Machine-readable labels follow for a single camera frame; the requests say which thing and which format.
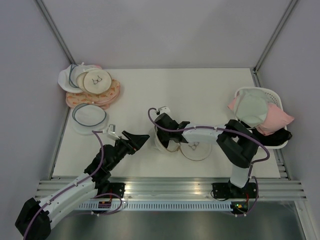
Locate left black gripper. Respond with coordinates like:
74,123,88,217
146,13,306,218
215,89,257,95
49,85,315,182
108,130,150,170

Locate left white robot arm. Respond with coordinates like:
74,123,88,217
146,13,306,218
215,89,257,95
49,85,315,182
15,131,150,240

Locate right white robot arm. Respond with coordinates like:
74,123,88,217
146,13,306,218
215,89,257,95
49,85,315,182
153,113,260,201

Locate beige bag with bra print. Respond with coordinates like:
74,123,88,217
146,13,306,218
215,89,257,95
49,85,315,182
76,68,112,95

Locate pale green bra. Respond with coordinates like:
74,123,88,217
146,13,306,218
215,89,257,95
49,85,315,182
233,88,268,128

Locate white bag blue rim rear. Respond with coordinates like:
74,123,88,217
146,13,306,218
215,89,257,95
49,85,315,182
58,63,101,94

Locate pink bra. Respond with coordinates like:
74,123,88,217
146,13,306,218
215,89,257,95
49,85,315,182
228,98,295,136

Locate white plastic laundry basket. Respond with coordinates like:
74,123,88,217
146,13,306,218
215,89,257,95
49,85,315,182
228,87,294,150

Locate black garment in basket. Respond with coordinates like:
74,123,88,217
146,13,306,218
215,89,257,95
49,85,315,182
252,128,293,147

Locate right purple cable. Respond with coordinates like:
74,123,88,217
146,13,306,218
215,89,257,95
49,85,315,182
147,107,271,217

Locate purple cable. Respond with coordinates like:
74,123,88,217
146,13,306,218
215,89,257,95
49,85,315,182
147,107,271,217
22,129,126,238

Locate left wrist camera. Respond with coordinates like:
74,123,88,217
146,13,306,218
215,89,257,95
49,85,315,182
104,124,120,141

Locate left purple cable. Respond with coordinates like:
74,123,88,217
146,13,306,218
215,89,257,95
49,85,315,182
22,129,126,238

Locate white slotted cable duct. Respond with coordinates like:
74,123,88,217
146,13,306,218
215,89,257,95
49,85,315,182
75,200,233,212

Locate aluminium mounting rail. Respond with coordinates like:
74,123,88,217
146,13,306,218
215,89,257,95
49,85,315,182
34,176,308,201

